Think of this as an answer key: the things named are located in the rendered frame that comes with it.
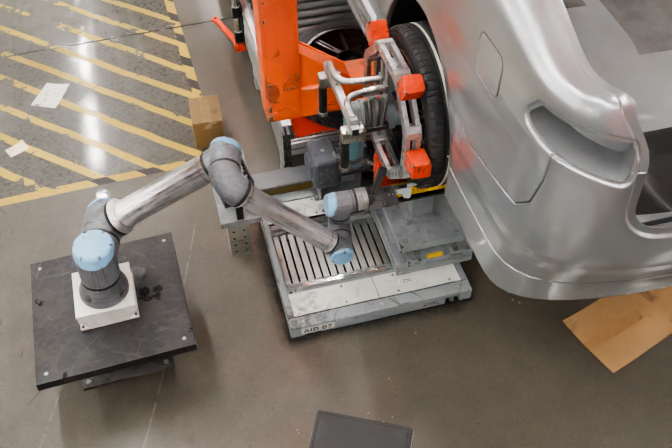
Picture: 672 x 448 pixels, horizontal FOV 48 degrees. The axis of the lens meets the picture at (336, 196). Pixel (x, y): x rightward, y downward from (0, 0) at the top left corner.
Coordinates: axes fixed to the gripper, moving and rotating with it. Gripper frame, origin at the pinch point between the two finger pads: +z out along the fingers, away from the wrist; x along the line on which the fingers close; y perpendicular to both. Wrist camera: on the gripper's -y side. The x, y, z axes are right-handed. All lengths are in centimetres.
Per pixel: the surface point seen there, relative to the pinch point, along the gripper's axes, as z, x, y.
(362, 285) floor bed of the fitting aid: -21, -37, 42
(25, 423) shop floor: -168, -25, 66
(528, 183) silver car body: 6, 94, 2
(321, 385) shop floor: -50, -15, 76
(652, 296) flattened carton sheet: 106, -17, 72
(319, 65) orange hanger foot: -22, -37, -57
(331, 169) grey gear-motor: -23, -50, -11
